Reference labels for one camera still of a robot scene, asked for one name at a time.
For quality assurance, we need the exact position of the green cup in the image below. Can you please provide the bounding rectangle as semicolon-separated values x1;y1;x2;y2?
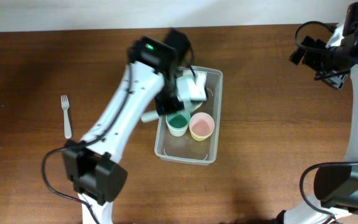
166;111;190;129

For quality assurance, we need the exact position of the white plastic spoon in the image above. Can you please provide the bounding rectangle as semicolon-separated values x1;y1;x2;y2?
140;111;159;123

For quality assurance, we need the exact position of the cream white cup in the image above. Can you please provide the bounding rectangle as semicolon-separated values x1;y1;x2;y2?
166;122;189;137

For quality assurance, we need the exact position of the white plastic fork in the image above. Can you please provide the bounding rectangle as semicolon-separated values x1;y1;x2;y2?
60;95;72;139

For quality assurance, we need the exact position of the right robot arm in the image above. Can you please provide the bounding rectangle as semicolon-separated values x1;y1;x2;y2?
274;2;358;224

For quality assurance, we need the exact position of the yellow cup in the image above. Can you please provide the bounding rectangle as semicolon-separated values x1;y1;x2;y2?
190;129;212;141

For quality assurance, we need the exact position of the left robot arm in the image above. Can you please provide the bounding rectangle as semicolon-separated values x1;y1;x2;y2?
63;29;208;223

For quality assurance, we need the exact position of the clear plastic container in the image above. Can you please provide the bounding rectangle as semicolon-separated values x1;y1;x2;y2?
154;66;223;166

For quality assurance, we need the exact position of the green bowl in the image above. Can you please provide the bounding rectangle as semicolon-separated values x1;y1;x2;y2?
177;76;206;112

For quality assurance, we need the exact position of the yellow bowl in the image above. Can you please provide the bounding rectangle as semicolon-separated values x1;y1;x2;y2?
188;101;203;113

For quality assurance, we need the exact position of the pink cup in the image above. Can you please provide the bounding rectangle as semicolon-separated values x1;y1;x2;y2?
189;112;215;136

